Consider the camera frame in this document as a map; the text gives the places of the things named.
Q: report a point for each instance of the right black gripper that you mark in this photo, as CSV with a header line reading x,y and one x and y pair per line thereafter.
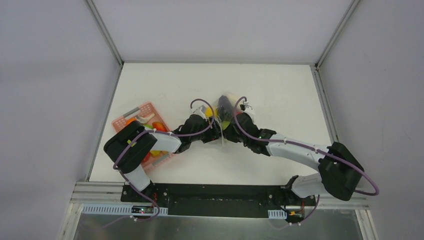
x,y
230,129

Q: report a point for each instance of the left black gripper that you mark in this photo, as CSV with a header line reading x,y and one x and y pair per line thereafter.
x,y
214,131

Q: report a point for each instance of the green fake lime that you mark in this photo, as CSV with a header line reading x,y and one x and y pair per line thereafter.
x,y
224,124

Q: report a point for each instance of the clear zip top bag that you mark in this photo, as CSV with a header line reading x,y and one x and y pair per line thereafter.
x,y
236,111

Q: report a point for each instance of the white fake radish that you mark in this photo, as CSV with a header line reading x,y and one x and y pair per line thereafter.
x,y
144,119

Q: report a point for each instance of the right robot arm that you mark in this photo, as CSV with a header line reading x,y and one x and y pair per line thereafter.
x,y
338,171

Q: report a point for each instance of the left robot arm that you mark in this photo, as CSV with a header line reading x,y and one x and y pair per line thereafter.
x,y
131,145

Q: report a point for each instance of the yellow fake lemon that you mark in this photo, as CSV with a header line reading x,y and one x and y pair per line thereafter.
x,y
211,112

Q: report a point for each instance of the red fake mango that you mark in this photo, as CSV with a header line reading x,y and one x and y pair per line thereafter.
x,y
159,126

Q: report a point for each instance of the yellow-green fake fruit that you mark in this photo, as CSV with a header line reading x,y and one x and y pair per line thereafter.
x,y
155,153

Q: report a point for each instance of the orange fake fruit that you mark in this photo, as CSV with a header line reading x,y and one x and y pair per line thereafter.
x,y
130,121

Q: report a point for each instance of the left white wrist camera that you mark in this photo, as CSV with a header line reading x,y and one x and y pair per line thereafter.
x,y
200,111

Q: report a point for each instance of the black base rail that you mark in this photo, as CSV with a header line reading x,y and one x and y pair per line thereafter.
x,y
231,201

